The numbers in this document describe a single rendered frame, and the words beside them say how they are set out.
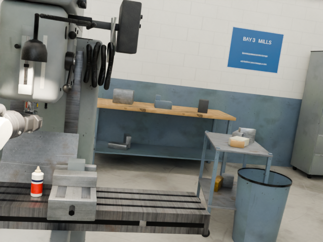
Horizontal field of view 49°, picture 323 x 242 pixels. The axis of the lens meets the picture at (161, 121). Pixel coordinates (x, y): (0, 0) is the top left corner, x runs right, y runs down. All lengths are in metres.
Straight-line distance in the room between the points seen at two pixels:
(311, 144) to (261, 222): 2.99
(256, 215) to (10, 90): 2.42
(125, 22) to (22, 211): 0.82
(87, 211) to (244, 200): 2.16
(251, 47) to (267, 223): 3.46
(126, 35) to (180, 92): 4.20
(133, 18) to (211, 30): 4.32
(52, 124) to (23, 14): 0.63
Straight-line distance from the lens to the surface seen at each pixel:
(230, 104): 5.92
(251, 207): 3.17
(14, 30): 1.23
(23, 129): 1.21
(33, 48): 1.08
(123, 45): 1.49
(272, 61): 6.17
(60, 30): 1.21
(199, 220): 1.36
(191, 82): 5.69
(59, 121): 1.69
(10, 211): 1.31
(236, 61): 5.91
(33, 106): 1.30
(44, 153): 1.68
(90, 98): 1.67
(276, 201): 3.17
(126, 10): 1.51
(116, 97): 5.01
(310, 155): 6.03
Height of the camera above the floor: 1.48
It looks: 9 degrees down
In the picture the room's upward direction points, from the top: 7 degrees clockwise
